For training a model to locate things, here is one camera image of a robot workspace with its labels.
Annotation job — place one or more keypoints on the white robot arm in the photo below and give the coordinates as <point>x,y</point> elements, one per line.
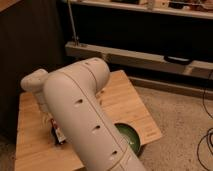
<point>68,94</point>

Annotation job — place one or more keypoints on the metal vertical pole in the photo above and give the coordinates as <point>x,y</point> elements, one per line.
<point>75,37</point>

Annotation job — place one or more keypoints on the green bowl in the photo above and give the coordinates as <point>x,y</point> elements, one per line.
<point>130,135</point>

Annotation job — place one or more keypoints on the upper white shelf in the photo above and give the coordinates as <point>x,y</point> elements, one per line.
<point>141,8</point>

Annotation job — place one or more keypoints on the black handle on rail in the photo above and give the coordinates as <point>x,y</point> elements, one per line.
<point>177,61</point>

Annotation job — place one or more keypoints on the grey metal shelf rail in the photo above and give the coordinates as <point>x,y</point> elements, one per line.
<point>140,60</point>

